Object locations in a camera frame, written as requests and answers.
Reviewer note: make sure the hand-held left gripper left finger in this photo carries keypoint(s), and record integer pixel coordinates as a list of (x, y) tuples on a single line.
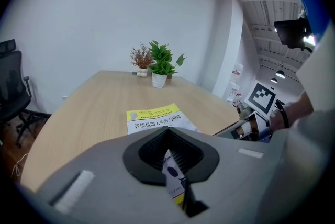
[(104, 178)]

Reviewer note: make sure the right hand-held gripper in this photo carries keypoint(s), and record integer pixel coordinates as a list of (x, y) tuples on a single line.
[(261, 100)]

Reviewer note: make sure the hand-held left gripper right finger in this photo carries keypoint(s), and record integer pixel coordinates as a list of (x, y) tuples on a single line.
[(235, 170)]

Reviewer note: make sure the booklet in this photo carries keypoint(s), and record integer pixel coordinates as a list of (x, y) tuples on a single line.
[(154, 119)]

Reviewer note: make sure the person's right forearm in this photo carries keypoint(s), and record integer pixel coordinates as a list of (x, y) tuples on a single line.
[(298, 109)]

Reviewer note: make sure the person's right hand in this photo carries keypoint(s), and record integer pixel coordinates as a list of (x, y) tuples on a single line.
[(277, 122)]

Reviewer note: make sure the white water dispenser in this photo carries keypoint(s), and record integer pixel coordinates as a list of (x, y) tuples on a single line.
[(235, 87)]

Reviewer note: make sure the black wristband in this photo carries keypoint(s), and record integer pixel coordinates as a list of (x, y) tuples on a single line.
[(285, 115)]

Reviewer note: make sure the black pendant lamp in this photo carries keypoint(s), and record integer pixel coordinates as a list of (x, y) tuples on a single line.
[(280, 74), (274, 80)]

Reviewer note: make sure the light wooden table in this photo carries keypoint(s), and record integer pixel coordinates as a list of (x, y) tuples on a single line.
[(99, 113)]

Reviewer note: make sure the brown wooden organizer box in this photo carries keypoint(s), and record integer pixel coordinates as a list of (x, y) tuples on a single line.
[(169, 76)]

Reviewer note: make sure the green plant in white pot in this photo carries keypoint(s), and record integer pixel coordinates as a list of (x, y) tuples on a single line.
[(161, 63)]

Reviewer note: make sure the reddish dried plant in vase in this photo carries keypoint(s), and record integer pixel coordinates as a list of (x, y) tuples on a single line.
[(141, 56)]

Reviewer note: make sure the black monitor screen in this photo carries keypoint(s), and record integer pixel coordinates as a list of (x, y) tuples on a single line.
[(293, 32)]

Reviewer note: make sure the black office chair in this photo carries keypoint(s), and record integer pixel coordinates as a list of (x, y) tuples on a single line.
[(13, 87)]

